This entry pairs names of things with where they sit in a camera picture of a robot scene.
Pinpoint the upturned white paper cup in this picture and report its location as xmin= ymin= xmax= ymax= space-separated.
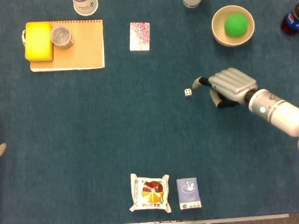
xmin=71 ymin=0 xmax=99 ymax=17

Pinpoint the yellow sponge block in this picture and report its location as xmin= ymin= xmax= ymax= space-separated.
xmin=22 ymin=20 xmax=55 ymax=63

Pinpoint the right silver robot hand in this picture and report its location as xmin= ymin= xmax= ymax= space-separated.
xmin=190 ymin=65 xmax=260 ymax=110

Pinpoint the blue tissue pack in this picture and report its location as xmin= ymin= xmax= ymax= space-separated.
xmin=176 ymin=177 xmax=202 ymax=210

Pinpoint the white snack packet fruit print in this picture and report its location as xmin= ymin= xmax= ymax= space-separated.
xmin=126 ymin=171 xmax=173 ymax=216

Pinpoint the red patterned white card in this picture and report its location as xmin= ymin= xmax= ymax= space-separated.
xmin=127 ymin=21 xmax=152 ymax=52

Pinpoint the cola bottle blue cap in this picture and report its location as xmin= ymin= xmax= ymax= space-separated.
xmin=279 ymin=0 xmax=299 ymax=37

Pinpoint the kraft spiral notebook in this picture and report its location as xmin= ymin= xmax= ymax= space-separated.
xmin=27 ymin=17 xmax=107 ymax=74

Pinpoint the beige bowl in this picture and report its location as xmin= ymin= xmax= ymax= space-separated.
xmin=210 ymin=3 xmax=257 ymax=49

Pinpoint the teal table cloth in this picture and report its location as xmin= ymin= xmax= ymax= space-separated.
xmin=0 ymin=0 xmax=299 ymax=224

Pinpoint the green ball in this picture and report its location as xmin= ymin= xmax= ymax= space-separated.
xmin=223 ymin=12 xmax=249 ymax=38

